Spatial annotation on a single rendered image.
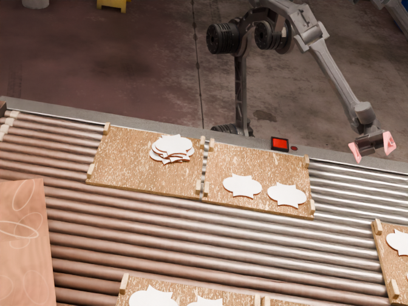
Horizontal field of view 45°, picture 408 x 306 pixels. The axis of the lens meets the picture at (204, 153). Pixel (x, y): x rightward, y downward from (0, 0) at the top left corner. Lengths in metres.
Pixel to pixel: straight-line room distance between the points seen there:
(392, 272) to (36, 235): 1.13
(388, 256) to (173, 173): 0.81
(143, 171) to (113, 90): 2.23
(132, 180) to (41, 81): 2.43
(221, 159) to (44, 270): 0.86
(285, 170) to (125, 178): 0.63
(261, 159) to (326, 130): 2.08
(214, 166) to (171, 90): 2.24
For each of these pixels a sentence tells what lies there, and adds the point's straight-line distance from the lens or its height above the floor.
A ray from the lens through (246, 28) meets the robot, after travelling 2.92.
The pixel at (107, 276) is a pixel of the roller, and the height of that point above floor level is 0.91.
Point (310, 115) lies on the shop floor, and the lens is 4.20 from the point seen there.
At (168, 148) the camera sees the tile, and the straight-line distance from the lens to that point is 1.92.
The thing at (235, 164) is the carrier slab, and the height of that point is 0.94.
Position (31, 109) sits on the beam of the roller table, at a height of 0.92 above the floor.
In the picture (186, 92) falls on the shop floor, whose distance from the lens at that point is 4.12.
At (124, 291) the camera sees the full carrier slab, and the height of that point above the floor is 0.95.
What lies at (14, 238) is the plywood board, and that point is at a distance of 1.52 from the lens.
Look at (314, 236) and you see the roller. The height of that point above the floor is 0.91.
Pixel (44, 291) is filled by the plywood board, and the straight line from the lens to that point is 1.39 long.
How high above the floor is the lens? 2.17
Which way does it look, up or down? 38 degrees down
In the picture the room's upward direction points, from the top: 10 degrees clockwise
